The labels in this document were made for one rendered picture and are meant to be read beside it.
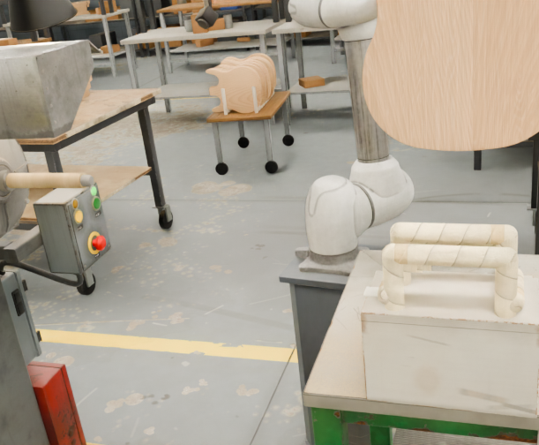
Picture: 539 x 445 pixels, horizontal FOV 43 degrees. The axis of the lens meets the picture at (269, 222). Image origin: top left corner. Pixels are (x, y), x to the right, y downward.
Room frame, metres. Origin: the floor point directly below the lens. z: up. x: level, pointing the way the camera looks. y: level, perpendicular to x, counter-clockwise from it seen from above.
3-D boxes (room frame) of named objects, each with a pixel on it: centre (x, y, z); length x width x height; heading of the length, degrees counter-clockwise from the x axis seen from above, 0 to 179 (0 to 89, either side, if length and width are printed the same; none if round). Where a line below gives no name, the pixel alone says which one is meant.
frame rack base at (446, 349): (0.96, -0.28, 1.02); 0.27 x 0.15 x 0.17; 70
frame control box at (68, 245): (1.68, 0.59, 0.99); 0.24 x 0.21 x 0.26; 70
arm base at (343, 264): (1.95, -0.18, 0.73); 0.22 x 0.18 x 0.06; 63
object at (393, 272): (0.95, -0.18, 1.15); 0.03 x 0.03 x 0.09
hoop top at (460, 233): (0.99, -0.29, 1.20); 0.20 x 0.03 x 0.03; 69
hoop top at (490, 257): (0.92, -0.26, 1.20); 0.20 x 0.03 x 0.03; 69
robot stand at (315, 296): (1.94, -0.19, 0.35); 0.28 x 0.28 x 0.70; 63
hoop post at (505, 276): (0.89, -0.34, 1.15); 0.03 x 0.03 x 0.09
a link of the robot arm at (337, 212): (1.94, -0.20, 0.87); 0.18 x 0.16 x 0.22; 122
